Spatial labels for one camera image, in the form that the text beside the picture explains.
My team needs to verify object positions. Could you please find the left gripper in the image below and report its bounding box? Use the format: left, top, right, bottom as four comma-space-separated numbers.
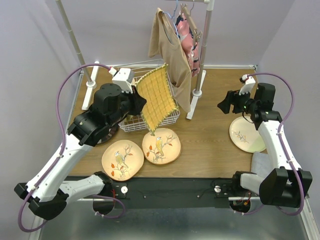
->
106, 84, 148, 128

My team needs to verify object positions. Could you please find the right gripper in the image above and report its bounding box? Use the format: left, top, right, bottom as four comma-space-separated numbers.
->
217, 87, 259, 114

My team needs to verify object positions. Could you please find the green yellow woven mat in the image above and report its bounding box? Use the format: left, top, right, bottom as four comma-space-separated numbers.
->
135, 63, 179, 134

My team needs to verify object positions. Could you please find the white leaf pattern plate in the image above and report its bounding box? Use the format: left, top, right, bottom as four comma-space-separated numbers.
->
229, 116, 266, 153

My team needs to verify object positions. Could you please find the bird pattern plate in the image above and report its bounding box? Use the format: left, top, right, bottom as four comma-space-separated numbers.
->
101, 140, 145, 182
141, 128, 182, 165

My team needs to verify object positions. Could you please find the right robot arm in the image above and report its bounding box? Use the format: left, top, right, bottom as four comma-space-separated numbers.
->
217, 83, 313, 212

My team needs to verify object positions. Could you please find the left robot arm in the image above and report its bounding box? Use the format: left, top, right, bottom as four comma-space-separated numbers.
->
14, 83, 147, 221

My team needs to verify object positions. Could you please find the black rimmed striped plate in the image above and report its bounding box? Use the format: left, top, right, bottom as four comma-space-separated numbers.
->
97, 124, 119, 145

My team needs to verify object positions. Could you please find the beige t-shirt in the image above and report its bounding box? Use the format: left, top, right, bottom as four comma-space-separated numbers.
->
148, 7, 192, 113

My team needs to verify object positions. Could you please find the grey folded cloth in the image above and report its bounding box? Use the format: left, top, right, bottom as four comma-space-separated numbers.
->
251, 152, 272, 178

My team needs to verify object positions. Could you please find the wooden clip hanger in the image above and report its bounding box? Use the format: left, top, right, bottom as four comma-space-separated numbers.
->
180, 3, 202, 46

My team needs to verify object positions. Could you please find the pink patterned garment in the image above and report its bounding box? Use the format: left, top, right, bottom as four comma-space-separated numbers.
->
175, 14, 200, 77

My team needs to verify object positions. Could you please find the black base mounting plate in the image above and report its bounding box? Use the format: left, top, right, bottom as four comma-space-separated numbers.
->
82, 172, 261, 210

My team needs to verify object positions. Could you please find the white wire dish rack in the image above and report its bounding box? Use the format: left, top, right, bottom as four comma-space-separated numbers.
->
116, 59, 180, 133

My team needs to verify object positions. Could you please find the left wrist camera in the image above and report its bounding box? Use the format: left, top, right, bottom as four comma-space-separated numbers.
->
108, 67, 134, 94

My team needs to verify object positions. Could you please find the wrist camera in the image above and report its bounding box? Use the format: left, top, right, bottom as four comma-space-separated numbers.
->
108, 67, 134, 94
238, 74, 256, 96

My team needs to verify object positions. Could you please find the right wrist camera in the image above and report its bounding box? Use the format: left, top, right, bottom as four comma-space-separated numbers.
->
238, 74, 256, 96

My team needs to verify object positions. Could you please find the blue wire hanger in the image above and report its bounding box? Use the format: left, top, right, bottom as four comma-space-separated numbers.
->
162, 0, 180, 39

